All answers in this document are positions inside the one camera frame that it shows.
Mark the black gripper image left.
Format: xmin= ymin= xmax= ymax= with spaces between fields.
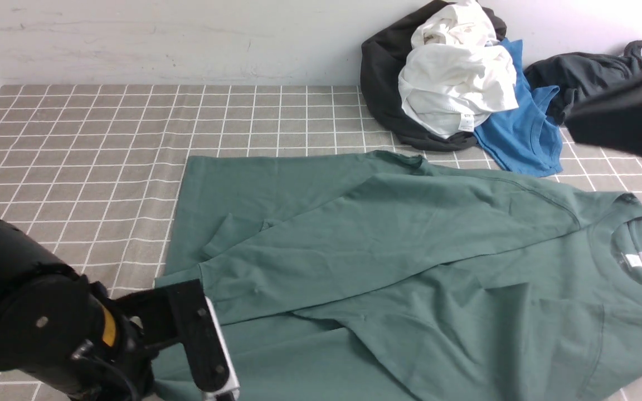
xmin=70 ymin=312 xmax=153 ymax=400

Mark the green long sleeve shirt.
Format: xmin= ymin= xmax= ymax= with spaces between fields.
xmin=155 ymin=151 xmax=642 ymax=400

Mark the grey robot arm on image left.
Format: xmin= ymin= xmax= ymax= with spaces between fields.
xmin=0 ymin=220 xmax=153 ymax=400

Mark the blue t-shirt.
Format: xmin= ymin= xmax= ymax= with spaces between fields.
xmin=474 ymin=39 xmax=563 ymax=177

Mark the white crumpled shirt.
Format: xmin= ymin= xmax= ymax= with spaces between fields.
xmin=399 ymin=1 xmax=519 ymax=139

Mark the dark grey crumpled garment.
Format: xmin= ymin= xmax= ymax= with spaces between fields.
xmin=524 ymin=40 xmax=642 ymax=125

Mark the grey checkered tablecloth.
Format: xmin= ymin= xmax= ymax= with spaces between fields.
xmin=0 ymin=85 xmax=642 ymax=401

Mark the black garment in pile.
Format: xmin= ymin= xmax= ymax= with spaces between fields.
xmin=360 ymin=1 xmax=507 ymax=152

